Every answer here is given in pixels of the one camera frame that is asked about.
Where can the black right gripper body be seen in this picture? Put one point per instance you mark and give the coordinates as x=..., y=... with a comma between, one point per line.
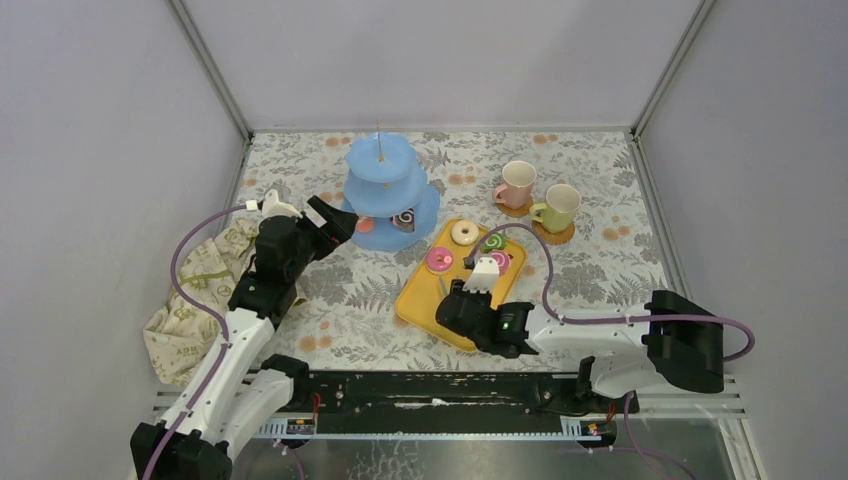
x=479, y=298

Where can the pink swirl roll cake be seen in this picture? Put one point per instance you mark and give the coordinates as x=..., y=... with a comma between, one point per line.
x=502, y=259

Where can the pink ceramic mug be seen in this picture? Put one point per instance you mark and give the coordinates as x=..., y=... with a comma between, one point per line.
x=518, y=179

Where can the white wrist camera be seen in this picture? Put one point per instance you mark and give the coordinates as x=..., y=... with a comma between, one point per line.
x=272, y=205
x=484, y=276

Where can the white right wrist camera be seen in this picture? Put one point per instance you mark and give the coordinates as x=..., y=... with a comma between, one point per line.
x=484, y=276

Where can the green swirl roll cake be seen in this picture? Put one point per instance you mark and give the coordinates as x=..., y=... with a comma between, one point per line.
x=497, y=241

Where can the pink sprinkled donut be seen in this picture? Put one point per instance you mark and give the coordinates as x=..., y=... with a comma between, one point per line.
x=439, y=260

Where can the white glazed donut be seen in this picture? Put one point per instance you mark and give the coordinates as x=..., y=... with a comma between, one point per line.
x=464, y=233

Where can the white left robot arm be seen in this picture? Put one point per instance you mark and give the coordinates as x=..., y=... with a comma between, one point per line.
x=201, y=435

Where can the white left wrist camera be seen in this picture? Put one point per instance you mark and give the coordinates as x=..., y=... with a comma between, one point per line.
x=272, y=205

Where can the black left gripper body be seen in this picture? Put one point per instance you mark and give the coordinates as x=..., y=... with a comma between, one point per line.
x=317, y=225

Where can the woven rattan coaster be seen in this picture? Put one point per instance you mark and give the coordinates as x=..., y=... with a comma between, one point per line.
x=518, y=212
x=554, y=238

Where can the blue three-tier cake stand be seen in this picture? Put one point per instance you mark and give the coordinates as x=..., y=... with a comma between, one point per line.
x=385, y=178

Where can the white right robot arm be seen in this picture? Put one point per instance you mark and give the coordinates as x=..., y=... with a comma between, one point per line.
x=669, y=340

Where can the beige printed cloth bag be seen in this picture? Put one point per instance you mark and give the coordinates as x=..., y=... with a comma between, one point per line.
x=180, y=334

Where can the green ceramic mug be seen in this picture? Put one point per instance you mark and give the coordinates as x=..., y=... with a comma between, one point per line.
x=558, y=210

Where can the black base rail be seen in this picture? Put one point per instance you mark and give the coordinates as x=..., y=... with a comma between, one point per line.
x=507, y=404

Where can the floral tablecloth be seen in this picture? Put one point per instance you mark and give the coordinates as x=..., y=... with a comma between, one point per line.
x=348, y=320

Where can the red sugared pastry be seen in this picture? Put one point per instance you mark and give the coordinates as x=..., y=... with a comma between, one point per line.
x=365, y=225

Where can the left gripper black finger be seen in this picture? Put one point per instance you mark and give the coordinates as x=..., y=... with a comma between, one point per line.
x=329, y=214
x=335, y=233

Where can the yellow serving tray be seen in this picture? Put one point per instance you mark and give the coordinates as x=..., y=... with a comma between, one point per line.
x=418, y=301

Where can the chocolate swirl roll cake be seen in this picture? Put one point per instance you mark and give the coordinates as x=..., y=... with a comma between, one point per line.
x=404, y=221

